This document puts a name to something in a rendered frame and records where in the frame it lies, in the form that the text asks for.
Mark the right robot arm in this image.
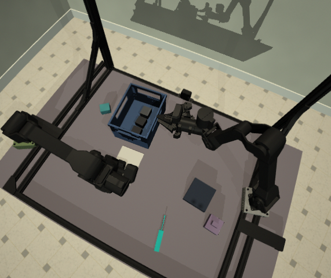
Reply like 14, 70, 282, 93
1, 111, 130, 197

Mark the dark blue plastic crate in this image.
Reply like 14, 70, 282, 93
107, 85, 166, 149

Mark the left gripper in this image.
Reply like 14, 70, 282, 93
157, 104, 196, 139

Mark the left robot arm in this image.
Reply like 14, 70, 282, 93
194, 107, 286, 214

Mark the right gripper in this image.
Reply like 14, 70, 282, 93
90, 150, 139, 184

